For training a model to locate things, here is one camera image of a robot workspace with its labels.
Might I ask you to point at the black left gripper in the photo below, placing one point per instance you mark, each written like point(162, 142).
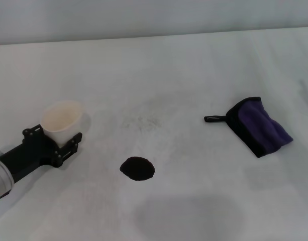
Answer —
point(30, 155)

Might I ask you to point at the white paper cup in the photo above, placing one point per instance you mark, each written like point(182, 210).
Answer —
point(62, 120)

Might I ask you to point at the purple rag with black trim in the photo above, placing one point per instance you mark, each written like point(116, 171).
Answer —
point(256, 120)

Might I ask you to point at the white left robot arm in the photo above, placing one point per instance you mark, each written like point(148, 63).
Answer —
point(0, 180)

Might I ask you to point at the black water stain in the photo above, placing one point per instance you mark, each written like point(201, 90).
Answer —
point(137, 168)

